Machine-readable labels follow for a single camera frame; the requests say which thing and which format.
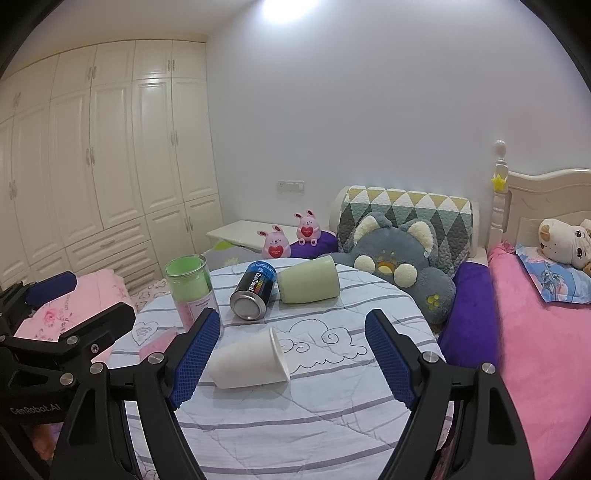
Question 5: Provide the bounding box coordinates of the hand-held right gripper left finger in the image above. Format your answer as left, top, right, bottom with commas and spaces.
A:
49, 308, 222, 480

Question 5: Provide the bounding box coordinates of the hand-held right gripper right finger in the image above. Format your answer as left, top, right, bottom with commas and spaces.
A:
364, 309, 539, 480

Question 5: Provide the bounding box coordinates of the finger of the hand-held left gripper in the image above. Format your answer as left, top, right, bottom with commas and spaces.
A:
0, 302, 137, 366
0, 272, 78, 334

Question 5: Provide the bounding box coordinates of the white paper cup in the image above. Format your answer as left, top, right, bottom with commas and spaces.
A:
209, 327, 291, 389

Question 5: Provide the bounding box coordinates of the pale green cup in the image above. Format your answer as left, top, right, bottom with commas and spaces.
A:
276, 256, 341, 304

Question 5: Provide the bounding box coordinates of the pink floral quilt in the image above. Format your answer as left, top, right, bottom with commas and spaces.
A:
14, 270, 138, 365

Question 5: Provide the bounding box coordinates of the clear jar with green lid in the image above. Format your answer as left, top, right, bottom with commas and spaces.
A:
165, 254, 225, 337

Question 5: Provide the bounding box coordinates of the black printed can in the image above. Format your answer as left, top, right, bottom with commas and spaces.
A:
229, 260, 278, 321

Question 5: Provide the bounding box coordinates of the grey cat plush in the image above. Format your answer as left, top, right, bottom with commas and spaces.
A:
330, 211, 458, 326

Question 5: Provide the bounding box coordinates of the small white desk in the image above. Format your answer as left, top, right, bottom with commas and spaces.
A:
205, 220, 274, 253

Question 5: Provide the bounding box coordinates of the pink bunny toy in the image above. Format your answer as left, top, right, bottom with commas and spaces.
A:
294, 210, 322, 246
262, 224, 291, 259

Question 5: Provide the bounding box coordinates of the pink blanket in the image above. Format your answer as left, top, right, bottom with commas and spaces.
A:
487, 242, 591, 464

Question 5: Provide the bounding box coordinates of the cream wardrobe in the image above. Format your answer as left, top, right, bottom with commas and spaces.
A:
0, 39, 221, 296

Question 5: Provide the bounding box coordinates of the triangle patterned quilted cushion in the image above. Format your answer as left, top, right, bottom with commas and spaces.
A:
332, 185, 481, 274

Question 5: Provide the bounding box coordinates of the blue printed pillow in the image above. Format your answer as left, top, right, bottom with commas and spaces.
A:
514, 244, 591, 305

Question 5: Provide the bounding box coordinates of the white plush toy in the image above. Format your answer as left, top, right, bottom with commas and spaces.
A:
538, 217, 591, 278

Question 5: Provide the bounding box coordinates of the cream bed headboard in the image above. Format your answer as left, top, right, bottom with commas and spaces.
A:
488, 140, 591, 254

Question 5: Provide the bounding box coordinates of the ceiling light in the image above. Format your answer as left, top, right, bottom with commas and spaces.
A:
257, 0, 320, 25

